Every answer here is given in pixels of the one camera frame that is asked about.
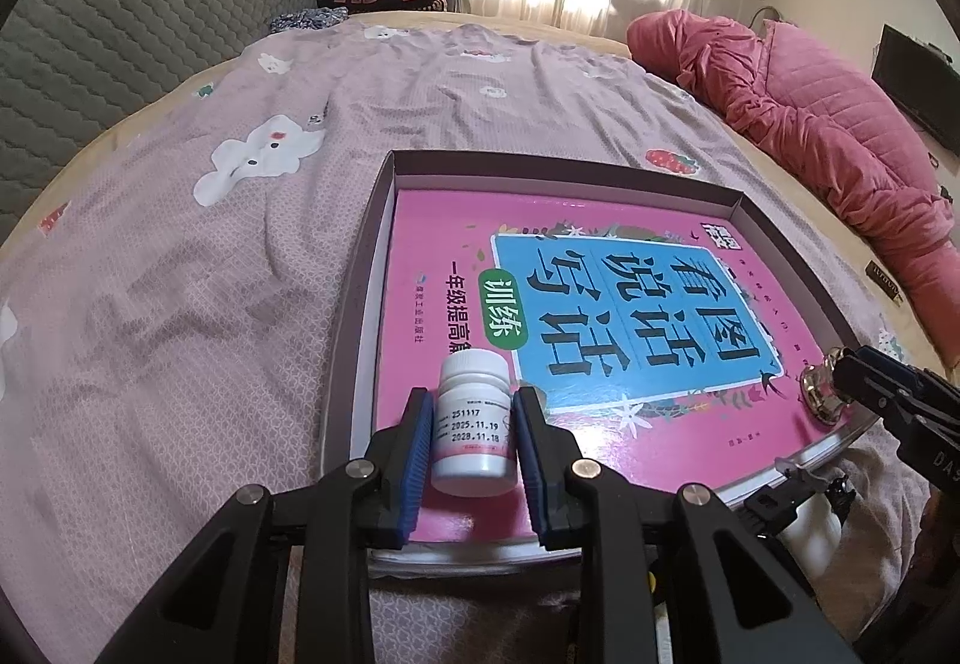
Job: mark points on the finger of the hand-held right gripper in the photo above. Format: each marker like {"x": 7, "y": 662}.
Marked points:
{"x": 870, "y": 390}
{"x": 896, "y": 364}

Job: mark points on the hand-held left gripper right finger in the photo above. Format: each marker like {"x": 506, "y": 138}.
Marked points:
{"x": 529, "y": 454}

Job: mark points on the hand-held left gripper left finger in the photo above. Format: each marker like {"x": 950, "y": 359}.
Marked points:
{"x": 416, "y": 461}

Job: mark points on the white pill bottle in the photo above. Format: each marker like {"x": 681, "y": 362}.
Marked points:
{"x": 472, "y": 424}

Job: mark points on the grey cardboard box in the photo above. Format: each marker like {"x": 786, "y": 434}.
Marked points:
{"x": 352, "y": 334}

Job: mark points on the pink book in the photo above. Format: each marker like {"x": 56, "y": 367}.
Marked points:
{"x": 660, "y": 454}

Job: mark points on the white watch stand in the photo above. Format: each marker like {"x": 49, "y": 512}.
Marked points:
{"x": 814, "y": 536}

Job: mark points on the pink quilt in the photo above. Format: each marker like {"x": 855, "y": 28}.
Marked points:
{"x": 825, "y": 131}

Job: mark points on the black television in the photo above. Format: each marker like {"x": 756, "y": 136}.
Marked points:
{"x": 915, "y": 86}

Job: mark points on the purple printed bedsheet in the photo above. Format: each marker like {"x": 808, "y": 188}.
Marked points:
{"x": 187, "y": 296}

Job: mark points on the blue floral cloth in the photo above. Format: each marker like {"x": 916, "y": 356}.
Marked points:
{"x": 307, "y": 18}

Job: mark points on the pile of folded clothes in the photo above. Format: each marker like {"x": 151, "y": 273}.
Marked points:
{"x": 375, "y": 1}

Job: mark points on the grey quilted headboard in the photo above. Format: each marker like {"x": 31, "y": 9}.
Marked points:
{"x": 112, "y": 33}

